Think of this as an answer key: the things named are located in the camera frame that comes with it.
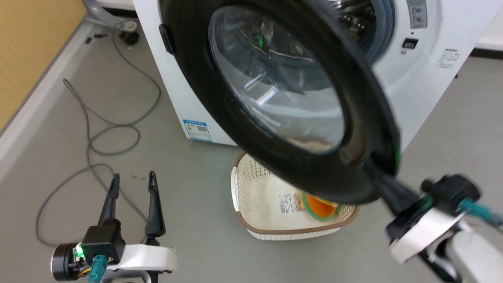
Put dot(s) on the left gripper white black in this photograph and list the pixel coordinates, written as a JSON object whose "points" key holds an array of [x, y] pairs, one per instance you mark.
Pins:
{"points": [[145, 257]]}

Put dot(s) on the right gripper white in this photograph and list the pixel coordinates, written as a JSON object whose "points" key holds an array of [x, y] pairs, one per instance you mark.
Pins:
{"points": [[420, 232]]}

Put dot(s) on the black washing machine door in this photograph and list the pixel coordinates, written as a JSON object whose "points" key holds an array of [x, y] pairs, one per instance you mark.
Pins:
{"points": [[196, 78]]}

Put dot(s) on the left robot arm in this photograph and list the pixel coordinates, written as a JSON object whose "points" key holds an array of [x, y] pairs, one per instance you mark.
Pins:
{"points": [[63, 262]]}

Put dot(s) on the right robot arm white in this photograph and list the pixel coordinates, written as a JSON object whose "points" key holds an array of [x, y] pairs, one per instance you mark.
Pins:
{"points": [[475, 255]]}

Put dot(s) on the white washing machine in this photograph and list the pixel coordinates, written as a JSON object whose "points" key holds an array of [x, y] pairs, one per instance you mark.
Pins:
{"points": [[416, 98]]}

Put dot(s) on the steel washing machine drum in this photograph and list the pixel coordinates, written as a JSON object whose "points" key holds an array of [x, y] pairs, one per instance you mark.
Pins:
{"points": [[361, 21]]}

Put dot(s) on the orange green toy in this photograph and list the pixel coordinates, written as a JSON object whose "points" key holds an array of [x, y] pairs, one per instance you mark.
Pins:
{"points": [[320, 208]]}

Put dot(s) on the blue energy label sticker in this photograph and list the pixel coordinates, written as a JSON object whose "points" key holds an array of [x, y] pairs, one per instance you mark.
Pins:
{"points": [[197, 131]]}

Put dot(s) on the barcode label in basket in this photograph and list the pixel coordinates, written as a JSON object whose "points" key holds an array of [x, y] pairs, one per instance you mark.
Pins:
{"points": [[290, 203]]}

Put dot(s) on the cream plastic laundry basket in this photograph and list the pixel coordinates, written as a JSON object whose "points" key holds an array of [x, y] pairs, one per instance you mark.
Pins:
{"points": [[259, 200]]}

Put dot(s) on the black round foot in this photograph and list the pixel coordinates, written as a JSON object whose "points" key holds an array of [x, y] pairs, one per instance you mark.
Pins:
{"points": [[129, 36]]}

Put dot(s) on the black tape piece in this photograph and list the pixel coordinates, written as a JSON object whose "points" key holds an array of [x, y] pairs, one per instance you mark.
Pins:
{"points": [[99, 36]]}

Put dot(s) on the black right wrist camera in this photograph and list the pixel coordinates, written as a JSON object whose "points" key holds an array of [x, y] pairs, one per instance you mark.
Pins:
{"points": [[452, 192]]}

